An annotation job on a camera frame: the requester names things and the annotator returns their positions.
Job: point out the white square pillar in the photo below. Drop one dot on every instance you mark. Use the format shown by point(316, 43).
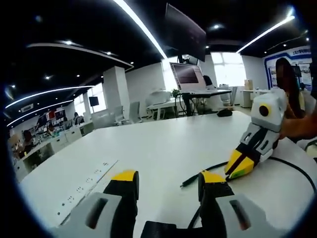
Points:
point(115, 94)

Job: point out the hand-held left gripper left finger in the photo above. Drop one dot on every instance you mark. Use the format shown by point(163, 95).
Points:
point(99, 213)

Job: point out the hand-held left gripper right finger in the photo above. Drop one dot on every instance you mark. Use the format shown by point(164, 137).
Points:
point(223, 205)

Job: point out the black-legged table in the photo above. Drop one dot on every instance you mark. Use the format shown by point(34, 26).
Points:
point(205, 93)

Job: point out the white printer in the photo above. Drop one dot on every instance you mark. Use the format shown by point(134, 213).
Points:
point(158, 98)

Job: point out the blue wall poster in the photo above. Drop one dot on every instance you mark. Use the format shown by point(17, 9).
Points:
point(287, 72)

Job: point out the display screen on stand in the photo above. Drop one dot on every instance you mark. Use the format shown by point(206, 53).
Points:
point(187, 75)

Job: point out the person's right hand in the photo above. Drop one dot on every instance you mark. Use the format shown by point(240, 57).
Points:
point(297, 127)

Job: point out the white desk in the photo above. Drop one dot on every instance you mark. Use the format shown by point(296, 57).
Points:
point(161, 143)

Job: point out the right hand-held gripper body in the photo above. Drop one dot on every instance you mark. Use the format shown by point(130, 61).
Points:
point(272, 116)

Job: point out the white power strip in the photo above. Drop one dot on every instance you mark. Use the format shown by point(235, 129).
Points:
point(94, 181)

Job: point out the small black monitor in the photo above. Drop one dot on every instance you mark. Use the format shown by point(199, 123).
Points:
point(93, 101)

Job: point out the black pouch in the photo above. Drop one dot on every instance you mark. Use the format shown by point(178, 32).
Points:
point(225, 113)

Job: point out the large hanging monitor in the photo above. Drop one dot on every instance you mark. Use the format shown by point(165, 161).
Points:
point(185, 32)

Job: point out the brown cardboard box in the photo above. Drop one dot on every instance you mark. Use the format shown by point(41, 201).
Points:
point(15, 142)
point(248, 84)

